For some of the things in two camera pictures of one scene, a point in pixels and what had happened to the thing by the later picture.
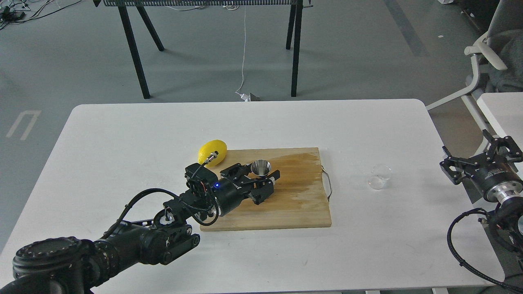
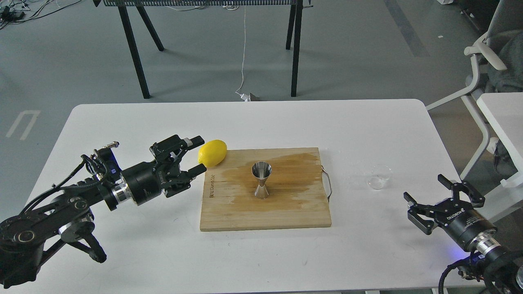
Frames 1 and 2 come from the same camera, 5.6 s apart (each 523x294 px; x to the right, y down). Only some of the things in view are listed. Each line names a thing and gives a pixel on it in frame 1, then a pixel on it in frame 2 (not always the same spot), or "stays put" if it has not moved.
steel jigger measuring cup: [261, 167] stays put
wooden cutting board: [299, 199] stays put
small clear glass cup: [380, 173] stays put
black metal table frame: [295, 20] stays put
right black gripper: [497, 181] → [461, 221]
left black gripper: [229, 194] → [145, 181]
